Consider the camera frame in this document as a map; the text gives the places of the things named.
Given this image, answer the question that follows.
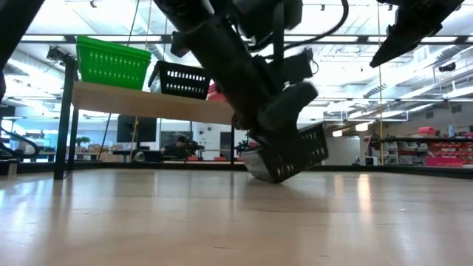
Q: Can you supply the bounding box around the dark wall board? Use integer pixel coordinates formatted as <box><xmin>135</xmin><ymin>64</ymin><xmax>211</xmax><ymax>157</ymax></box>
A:
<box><xmin>160</xmin><ymin>130</ymin><xmax>194</xmax><ymax>151</ymax></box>

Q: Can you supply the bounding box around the beige hanging cord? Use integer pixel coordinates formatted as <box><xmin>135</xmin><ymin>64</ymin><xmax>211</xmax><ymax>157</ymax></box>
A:
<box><xmin>145</xmin><ymin>0</ymin><xmax>154</xmax><ymax>52</ymax></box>

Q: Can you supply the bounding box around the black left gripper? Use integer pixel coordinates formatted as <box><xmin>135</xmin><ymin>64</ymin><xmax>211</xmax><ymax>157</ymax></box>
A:
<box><xmin>248</xmin><ymin>82</ymin><xmax>320</xmax><ymax>149</ymax></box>

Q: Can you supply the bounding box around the black monitor screen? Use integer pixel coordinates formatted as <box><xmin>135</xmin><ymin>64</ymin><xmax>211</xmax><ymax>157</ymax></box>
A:
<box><xmin>116</xmin><ymin>114</ymin><xmax>158</xmax><ymax>144</ymax></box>

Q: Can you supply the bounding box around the thin yellowish vertical pole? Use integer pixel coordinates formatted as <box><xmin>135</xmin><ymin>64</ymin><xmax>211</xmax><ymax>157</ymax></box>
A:
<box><xmin>375</xmin><ymin>0</ymin><xmax>385</xmax><ymax>166</ymax></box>

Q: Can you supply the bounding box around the red storage bin rack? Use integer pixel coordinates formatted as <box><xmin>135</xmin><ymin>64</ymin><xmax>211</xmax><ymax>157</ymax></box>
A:
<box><xmin>424</xmin><ymin>141</ymin><xmax>473</xmax><ymax>168</ymax></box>

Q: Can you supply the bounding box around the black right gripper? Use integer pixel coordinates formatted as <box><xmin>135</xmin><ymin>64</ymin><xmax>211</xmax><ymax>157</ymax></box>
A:
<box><xmin>370</xmin><ymin>0</ymin><xmax>466</xmax><ymax>69</ymax></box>

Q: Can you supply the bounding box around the dark hanging cable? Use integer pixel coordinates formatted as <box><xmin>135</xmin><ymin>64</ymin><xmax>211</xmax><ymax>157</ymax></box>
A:
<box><xmin>98</xmin><ymin>0</ymin><xmax>141</xmax><ymax>161</ymax></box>

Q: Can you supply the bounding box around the black frame-mounted camera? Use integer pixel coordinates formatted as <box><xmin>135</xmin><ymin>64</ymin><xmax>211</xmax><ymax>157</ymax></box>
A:
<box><xmin>45</xmin><ymin>45</ymin><xmax>78</xmax><ymax>73</ymax></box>

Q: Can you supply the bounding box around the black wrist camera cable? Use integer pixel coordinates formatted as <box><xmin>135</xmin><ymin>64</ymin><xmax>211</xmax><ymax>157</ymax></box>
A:
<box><xmin>251</xmin><ymin>0</ymin><xmax>350</xmax><ymax>53</ymax></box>

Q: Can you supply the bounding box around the grey block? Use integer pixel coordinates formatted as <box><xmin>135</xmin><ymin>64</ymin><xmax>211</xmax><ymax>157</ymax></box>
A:
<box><xmin>0</xmin><ymin>158</ymin><xmax>20</xmax><ymax>177</ymax></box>

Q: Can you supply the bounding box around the black table border rail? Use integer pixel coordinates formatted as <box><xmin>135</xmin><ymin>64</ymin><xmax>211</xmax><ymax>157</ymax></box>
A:
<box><xmin>18</xmin><ymin>160</ymin><xmax>473</xmax><ymax>181</ymax></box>

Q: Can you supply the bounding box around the thin black horizontal rail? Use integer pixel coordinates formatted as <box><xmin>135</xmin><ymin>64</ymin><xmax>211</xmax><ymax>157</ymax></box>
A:
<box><xmin>313</xmin><ymin>97</ymin><xmax>473</xmax><ymax>103</ymax></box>

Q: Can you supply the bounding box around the light wooden shelf board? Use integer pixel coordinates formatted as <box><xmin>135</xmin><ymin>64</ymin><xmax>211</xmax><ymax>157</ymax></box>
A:
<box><xmin>71</xmin><ymin>81</ymin><xmax>237</xmax><ymax>126</ymax></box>

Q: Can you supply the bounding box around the person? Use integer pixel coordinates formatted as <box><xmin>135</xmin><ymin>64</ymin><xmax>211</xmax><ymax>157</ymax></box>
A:
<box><xmin>162</xmin><ymin>134</ymin><xmax>190</xmax><ymax>161</ymax></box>

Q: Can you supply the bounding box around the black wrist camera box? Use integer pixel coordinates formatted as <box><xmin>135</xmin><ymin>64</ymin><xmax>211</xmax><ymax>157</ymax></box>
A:
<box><xmin>270</xmin><ymin>51</ymin><xmax>315</xmax><ymax>84</ymax></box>

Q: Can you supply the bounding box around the black plastic slotted basket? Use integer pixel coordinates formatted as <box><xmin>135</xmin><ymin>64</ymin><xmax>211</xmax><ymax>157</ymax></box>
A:
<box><xmin>147</xmin><ymin>59</ymin><xmax>213</xmax><ymax>101</ymax></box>
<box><xmin>239</xmin><ymin>123</ymin><xmax>330</xmax><ymax>185</ymax></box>

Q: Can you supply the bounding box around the black workbench top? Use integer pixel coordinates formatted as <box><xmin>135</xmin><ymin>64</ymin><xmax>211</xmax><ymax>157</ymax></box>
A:
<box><xmin>369</xmin><ymin>137</ymin><xmax>473</xmax><ymax>144</ymax></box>

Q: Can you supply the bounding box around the black curved cable loop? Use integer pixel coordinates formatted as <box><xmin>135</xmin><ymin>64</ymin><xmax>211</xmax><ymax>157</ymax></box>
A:
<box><xmin>0</xmin><ymin>126</ymin><xmax>41</xmax><ymax>160</ymax></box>

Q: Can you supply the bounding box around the white ceiling air vent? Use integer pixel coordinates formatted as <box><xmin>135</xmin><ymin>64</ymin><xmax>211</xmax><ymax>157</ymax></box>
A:
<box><xmin>413</xmin><ymin>44</ymin><xmax>431</xmax><ymax>65</ymax></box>

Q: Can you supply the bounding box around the small black background robot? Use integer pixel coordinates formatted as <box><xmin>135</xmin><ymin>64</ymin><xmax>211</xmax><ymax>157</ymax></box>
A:
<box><xmin>236</xmin><ymin>139</ymin><xmax>256</xmax><ymax>154</ymax></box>
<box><xmin>186</xmin><ymin>138</ymin><xmax>205</xmax><ymax>157</ymax></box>

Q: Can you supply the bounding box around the ribbed silver ceiling duct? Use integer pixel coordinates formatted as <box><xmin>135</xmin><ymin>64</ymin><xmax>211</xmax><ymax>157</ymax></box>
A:
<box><xmin>361</xmin><ymin>81</ymin><xmax>393</xmax><ymax>99</ymax></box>

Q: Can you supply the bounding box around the black metal shelf leg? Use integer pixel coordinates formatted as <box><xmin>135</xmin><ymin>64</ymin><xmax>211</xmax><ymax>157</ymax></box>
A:
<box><xmin>53</xmin><ymin>56</ymin><xmax>77</xmax><ymax>182</ymax></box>
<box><xmin>67</xmin><ymin>108</ymin><xmax>81</xmax><ymax>173</ymax></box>
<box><xmin>230</xmin><ymin>123</ymin><xmax>237</xmax><ymax>166</ymax></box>

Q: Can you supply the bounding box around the black overhead frame beam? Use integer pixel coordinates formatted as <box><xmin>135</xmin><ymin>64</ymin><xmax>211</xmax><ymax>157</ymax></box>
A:
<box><xmin>20</xmin><ymin>33</ymin><xmax>473</xmax><ymax>46</ymax></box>

